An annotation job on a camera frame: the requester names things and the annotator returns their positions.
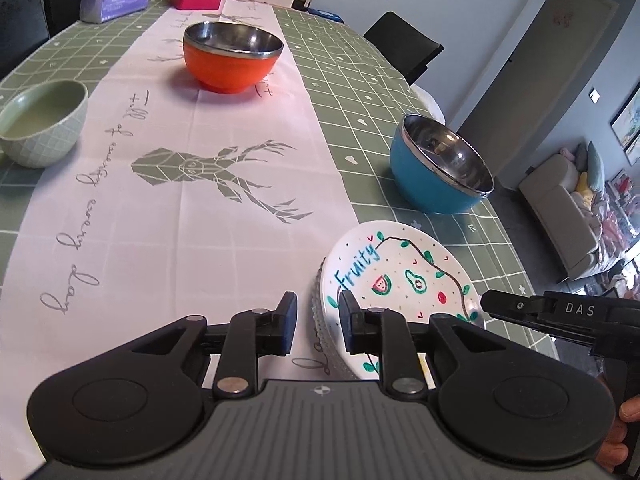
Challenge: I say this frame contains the white painted fruit plate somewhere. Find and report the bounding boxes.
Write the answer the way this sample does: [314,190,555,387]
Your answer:
[320,221,486,381]

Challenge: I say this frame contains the teal cushion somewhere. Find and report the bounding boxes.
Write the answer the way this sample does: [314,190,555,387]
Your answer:
[586,141,607,191]

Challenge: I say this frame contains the white deer table runner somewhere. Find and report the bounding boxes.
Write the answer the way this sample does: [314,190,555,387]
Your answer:
[0,0,362,463]

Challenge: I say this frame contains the blue packet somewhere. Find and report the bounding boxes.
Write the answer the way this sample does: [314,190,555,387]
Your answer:
[307,7,346,23]

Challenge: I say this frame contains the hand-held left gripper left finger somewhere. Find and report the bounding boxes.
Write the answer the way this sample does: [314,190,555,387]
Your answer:
[119,291,299,401]

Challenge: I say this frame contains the person's right hand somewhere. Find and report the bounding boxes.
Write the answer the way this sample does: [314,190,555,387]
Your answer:
[599,394,640,474]

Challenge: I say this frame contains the beige door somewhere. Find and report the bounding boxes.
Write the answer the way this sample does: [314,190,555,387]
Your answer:
[492,0,619,186]

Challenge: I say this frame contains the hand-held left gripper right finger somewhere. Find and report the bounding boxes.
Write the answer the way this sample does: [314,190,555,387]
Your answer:
[338,290,522,397]

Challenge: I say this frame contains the green checked tablecloth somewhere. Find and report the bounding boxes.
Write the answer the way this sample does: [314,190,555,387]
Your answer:
[0,0,558,480]

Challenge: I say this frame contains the pile of pink bags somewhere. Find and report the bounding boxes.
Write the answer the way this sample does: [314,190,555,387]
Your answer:
[599,170,640,262]

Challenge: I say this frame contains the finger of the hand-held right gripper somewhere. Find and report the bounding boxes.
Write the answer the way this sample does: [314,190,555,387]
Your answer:
[481,289,549,331]

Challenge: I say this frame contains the beige sofa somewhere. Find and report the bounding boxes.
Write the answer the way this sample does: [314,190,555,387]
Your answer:
[519,152,601,282]

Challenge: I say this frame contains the blue steel bowl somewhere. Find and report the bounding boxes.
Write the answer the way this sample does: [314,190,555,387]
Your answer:
[389,113,496,215]

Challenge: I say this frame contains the orange steel bowl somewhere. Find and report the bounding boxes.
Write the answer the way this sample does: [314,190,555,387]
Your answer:
[182,21,285,94]

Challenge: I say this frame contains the green ceramic bowl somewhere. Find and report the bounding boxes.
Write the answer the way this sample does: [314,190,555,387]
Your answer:
[0,80,89,168]

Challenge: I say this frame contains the black chair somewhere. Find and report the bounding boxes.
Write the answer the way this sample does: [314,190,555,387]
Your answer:
[363,11,445,86]
[40,0,96,36]
[0,0,51,81]

